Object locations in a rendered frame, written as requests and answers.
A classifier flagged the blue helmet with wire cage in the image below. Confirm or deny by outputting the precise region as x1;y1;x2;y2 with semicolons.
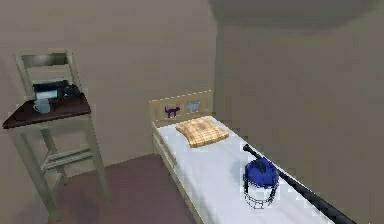
242;157;280;210

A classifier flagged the cream bed with white mattress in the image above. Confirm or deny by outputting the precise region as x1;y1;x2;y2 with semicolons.
148;89;359;224

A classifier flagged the black baseball bat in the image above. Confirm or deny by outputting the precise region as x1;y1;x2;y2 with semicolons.
242;143;358;224

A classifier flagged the yellow checked pillow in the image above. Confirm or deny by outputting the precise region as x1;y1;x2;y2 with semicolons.
175;116;230;149

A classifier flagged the black box with blue screen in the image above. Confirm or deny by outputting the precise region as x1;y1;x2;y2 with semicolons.
32;79;70;102

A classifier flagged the large blue coffee mug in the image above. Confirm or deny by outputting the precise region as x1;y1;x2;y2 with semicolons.
32;98;52;115

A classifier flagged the pale green wooden chair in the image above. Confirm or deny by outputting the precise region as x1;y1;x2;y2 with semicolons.
2;49;113;224

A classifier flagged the small black lumpy object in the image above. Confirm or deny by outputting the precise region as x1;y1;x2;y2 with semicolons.
63;83;82;98

